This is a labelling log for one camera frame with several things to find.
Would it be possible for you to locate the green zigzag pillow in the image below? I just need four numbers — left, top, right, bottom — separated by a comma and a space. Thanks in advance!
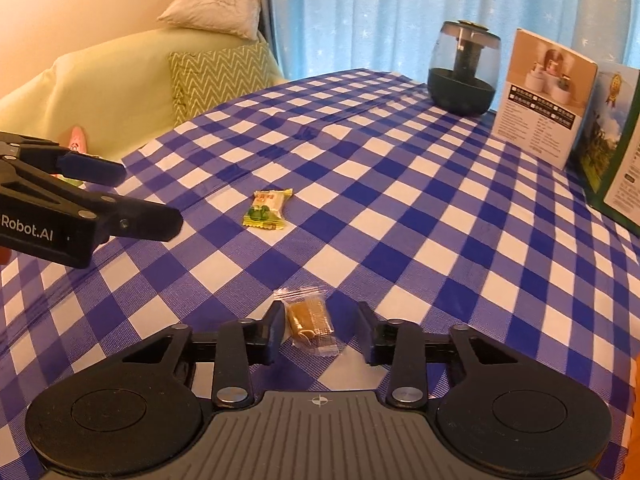
167, 42, 274, 126

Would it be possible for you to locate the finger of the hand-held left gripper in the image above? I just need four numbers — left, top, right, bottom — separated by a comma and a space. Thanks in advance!
0, 131, 128, 188
0, 157, 184, 244

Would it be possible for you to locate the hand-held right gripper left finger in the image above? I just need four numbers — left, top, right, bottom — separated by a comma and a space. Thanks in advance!
120, 301, 287, 409

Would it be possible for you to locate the dark glass humidifier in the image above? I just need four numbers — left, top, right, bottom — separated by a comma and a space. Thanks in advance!
427, 20, 502, 117

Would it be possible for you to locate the yellow green snack packet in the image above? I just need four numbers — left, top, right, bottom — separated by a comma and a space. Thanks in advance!
242, 188, 294, 231

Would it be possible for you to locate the green cardboard box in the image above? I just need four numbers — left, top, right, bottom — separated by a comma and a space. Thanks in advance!
570, 62, 640, 237

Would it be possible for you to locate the clear packet with brown snack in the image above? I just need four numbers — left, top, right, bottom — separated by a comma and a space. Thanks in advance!
274, 287, 342, 357

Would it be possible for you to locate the light green sofa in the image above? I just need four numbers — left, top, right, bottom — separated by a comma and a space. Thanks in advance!
0, 27, 287, 163

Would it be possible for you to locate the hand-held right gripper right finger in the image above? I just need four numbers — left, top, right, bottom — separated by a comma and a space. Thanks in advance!
355, 301, 522, 409

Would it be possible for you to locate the white pillow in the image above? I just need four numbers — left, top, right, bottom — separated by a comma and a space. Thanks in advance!
157, 0, 264, 41

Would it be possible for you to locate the blue white checkered tablecloth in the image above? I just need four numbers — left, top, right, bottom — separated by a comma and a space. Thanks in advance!
0, 68, 640, 480

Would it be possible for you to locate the white cardboard box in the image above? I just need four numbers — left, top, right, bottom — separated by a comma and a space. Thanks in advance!
490, 28, 599, 170

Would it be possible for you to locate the blue star curtain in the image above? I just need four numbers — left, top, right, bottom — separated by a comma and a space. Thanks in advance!
267, 0, 640, 113

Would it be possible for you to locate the pink toy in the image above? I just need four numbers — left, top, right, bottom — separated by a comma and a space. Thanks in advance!
67, 126, 94, 155

